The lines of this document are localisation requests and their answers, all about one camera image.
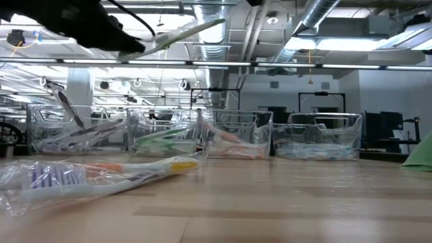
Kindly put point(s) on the blue and white toothbrush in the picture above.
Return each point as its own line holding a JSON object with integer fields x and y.
{"x": 317, "y": 150}

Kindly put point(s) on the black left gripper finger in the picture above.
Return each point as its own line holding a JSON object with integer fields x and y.
{"x": 131, "y": 45}

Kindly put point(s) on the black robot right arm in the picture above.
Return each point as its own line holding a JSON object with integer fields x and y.
{"x": 254, "y": 2}

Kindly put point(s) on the bright ceiling light panel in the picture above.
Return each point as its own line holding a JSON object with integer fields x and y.
{"x": 337, "y": 44}

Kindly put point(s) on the clear plastic bin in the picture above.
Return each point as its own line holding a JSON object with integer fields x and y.
{"x": 37, "y": 114}
{"x": 162, "y": 116}
{"x": 317, "y": 121}
{"x": 236, "y": 118}

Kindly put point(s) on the round ceiling fixture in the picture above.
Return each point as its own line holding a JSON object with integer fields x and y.
{"x": 272, "y": 18}

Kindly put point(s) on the purple and white toothbrush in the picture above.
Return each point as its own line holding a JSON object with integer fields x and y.
{"x": 67, "y": 104}
{"x": 60, "y": 146}
{"x": 98, "y": 130}
{"x": 57, "y": 177}

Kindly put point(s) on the black background rig frame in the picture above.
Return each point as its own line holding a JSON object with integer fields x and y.
{"x": 320, "y": 93}

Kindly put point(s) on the green flat sheet piece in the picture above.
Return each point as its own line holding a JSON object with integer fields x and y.
{"x": 422, "y": 155}

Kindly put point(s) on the black hanging device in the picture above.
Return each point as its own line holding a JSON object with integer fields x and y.
{"x": 15, "y": 37}

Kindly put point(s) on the black wheel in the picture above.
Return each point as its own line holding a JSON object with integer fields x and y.
{"x": 10, "y": 133}

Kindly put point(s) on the black background equipment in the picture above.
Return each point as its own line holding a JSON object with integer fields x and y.
{"x": 381, "y": 125}

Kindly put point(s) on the silver ceiling air duct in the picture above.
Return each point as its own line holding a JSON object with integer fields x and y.
{"x": 212, "y": 44}
{"x": 317, "y": 10}

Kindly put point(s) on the white building pillar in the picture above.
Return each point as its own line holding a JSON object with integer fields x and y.
{"x": 79, "y": 91}

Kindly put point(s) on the orange and white toothbrush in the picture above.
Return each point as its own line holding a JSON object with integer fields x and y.
{"x": 233, "y": 137}
{"x": 108, "y": 167}
{"x": 243, "y": 153}

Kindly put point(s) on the long ceiling light strip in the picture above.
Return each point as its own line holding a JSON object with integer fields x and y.
{"x": 287, "y": 65}

